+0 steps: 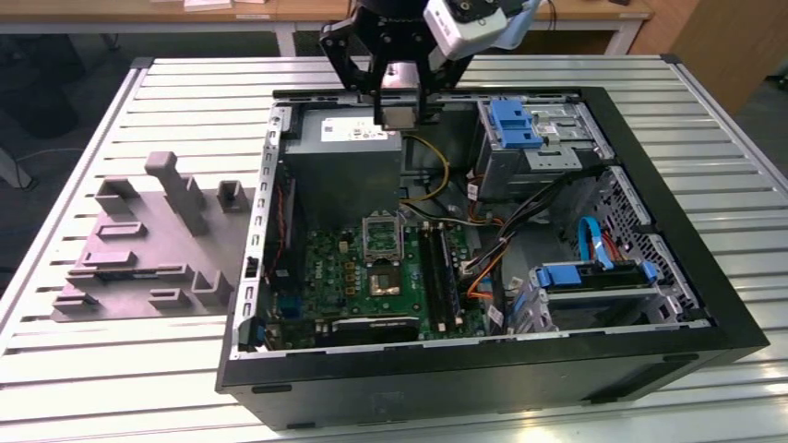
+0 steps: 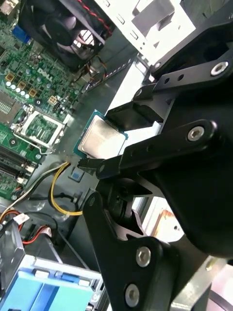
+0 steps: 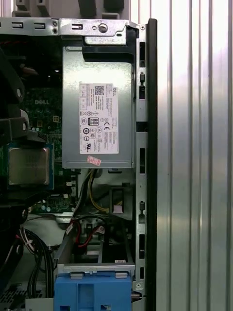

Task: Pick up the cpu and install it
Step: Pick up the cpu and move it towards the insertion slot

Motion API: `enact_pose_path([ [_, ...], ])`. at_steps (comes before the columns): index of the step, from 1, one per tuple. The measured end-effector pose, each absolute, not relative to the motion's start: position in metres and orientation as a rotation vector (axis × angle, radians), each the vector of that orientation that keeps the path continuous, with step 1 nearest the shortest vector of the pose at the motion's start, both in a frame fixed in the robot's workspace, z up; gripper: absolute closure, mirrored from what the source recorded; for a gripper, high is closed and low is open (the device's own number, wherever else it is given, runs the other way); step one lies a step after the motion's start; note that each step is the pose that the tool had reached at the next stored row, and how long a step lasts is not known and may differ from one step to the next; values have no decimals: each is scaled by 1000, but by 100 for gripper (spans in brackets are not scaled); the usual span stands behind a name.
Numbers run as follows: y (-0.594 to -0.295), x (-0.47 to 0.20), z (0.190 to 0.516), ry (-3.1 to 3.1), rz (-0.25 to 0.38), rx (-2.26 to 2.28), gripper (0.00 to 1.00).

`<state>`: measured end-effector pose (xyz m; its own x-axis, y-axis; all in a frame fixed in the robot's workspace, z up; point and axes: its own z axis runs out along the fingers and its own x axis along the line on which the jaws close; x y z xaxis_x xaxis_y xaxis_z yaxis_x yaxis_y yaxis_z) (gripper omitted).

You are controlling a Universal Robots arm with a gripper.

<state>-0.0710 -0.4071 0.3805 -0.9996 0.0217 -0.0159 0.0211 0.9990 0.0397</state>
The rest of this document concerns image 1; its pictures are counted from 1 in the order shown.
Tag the black RAM stick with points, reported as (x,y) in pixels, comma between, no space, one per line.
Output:
(448,277)

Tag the metal disk bay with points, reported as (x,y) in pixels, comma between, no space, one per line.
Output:
(671,295)

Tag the black graphics card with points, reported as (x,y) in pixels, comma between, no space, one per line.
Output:
(372,328)

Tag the white wrist camera black plate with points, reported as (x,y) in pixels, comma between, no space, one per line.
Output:
(468,37)

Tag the metal drive cage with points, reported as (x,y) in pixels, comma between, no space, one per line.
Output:
(554,159)

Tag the silver CPU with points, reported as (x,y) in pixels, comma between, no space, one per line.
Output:
(396,120)

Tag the CPU socket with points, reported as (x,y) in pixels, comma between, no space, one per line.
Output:
(384,282)

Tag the grey power supply unit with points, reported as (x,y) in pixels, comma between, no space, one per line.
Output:
(344,171)

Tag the grey parts rack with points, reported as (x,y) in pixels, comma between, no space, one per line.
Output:
(172,258)

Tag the black PC case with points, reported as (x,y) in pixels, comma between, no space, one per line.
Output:
(431,387)

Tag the hard disk in blue carrier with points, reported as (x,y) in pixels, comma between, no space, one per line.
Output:
(563,276)

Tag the wooden cabinet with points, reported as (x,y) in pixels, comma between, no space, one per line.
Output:
(727,46)

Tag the small white box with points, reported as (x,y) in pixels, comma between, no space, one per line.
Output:
(208,4)

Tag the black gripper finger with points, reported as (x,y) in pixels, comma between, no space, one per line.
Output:
(379,69)
(424,69)

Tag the green motherboard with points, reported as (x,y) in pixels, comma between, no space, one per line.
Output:
(335,304)

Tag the blue disk carrier empty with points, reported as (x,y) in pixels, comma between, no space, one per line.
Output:
(511,120)

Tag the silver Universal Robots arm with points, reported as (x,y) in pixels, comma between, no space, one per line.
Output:
(520,27)

